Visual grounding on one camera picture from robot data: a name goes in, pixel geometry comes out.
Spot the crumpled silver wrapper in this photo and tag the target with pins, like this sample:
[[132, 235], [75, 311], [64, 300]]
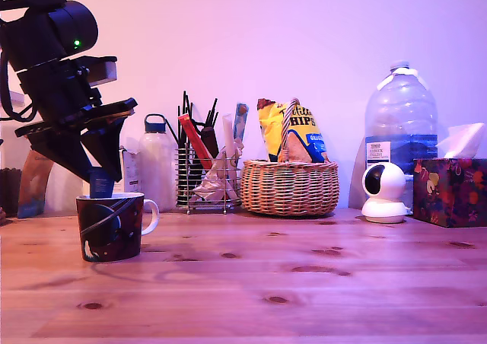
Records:
[[213, 184]]

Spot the white tissue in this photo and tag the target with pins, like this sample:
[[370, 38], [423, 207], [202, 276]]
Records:
[[460, 140]]

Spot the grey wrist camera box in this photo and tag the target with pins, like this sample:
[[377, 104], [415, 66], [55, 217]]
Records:
[[102, 74]]

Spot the brown sachet stick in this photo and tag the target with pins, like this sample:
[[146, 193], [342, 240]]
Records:
[[210, 142]]

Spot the wicker basket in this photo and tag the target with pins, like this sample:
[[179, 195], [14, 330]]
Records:
[[289, 192]]

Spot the small white round camera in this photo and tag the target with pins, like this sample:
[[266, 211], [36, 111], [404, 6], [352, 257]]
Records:
[[392, 180]]

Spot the blue coffee capsule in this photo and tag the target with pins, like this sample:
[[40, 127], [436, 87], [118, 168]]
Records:
[[100, 186]]

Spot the brown paper pouch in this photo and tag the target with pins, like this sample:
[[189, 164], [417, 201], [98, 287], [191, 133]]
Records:
[[32, 195]]

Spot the frosted bottle with blue cap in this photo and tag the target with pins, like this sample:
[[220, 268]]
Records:
[[158, 169]]

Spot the blue and white sachet stick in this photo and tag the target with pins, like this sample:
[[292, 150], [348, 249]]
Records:
[[240, 123]]

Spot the red sachet stick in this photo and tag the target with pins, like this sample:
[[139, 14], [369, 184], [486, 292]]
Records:
[[194, 138]]

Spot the clear jar with grey lid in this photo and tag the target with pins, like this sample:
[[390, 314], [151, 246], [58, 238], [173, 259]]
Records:
[[17, 98]]

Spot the black drinking straw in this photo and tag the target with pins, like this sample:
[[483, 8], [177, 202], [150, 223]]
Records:
[[186, 104], [212, 112]]

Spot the planet print mug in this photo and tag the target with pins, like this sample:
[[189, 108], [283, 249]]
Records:
[[110, 230]]

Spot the yellow tortilla chips bag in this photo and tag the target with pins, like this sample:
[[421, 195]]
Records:
[[304, 138]]

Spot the dark ridged container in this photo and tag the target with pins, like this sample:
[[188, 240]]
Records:
[[8, 192]]

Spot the large clear water bottle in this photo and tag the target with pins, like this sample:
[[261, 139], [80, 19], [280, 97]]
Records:
[[399, 112]]

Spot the floral tissue box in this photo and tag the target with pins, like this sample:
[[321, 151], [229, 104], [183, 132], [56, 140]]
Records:
[[449, 195]]

